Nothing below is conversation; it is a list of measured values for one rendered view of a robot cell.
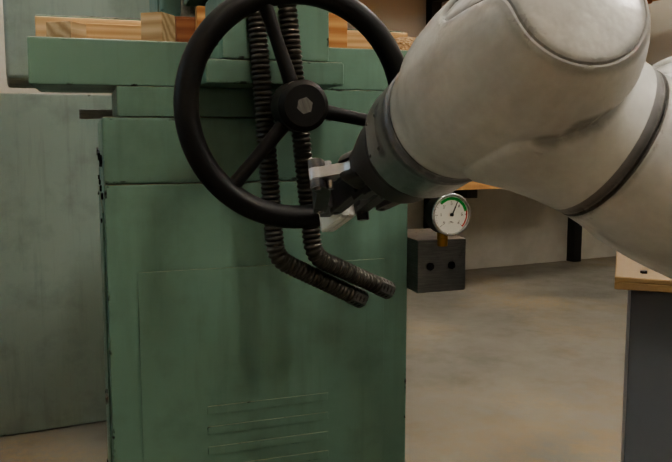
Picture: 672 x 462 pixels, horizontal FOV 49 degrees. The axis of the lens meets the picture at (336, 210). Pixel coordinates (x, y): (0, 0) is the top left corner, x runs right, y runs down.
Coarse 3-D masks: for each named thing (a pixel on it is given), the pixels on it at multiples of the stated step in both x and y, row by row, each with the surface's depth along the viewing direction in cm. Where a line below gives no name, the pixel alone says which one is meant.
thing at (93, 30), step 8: (88, 24) 109; (96, 24) 109; (104, 24) 109; (112, 24) 110; (88, 32) 109; (96, 32) 109; (104, 32) 110; (112, 32) 110; (120, 32) 110; (128, 32) 111; (136, 32) 111; (352, 40) 122; (360, 40) 122; (368, 48) 123
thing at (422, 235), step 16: (416, 240) 109; (432, 240) 109; (448, 240) 110; (464, 240) 111; (416, 256) 109; (432, 256) 109; (448, 256) 110; (464, 256) 111; (416, 272) 109; (432, 272) 110; (448, 272) 110; (464, 272) 111; (416, 288) 109; (432, 288) 110; (448, 288) 111; (464, 288) 112
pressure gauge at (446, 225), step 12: (432, 204) 106; (444, 204) 106; (468, 204) 107; (432, 216) 105; (444, 216) 106; (456, 216) 107; (468, 216) 107; (432, 228) 108; (444, 228) 106; (456, 228) 107; (444, 240) 109
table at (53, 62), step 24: (48, 48) 93; (72, 48) 94; (96, 48) 95; (120, 48) 96; (144, 48) 97; (168, 48) 98; (336, 48) 105; (360, 48) 107; (48, 72) 93; (72, 72) 94; (96, 72) 95; (120, 72) 96; (144, 72) 97; (168, 72) 98; (216, 72) 91; (240, 72) 92; (312, 72) 94; (336, 72) 96; (360, 72) 107; (384, 72) 108
